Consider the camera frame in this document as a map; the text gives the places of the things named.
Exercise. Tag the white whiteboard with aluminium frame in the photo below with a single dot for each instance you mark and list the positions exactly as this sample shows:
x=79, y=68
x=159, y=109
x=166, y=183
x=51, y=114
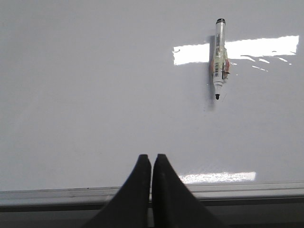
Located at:
x=86, y=86

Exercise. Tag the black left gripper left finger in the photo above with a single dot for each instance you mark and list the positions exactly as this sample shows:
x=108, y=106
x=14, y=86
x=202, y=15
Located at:
x=129, y=207

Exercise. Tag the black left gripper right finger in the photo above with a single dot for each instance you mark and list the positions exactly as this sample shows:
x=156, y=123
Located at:
x=174, y=206

